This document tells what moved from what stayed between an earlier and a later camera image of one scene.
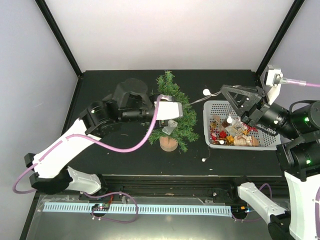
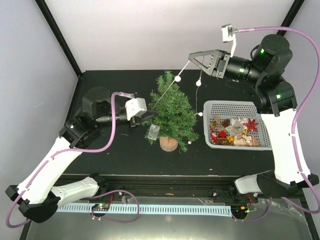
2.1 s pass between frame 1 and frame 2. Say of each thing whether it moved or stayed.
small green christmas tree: stayed
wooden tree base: stayed
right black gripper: moved
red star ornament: stayed
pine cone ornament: stayed
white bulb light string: moved
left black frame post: stayed
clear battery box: moved
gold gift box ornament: stayed
